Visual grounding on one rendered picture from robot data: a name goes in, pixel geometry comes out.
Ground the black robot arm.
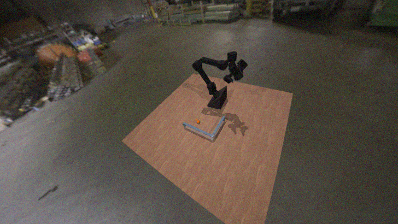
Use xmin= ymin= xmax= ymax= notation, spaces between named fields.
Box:
xmin=192 ymin=51 xmax=243 ymax=99

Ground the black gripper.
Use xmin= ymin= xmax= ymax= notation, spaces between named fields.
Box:
xmin=224 ymin=59 xmax=248 ymax=83

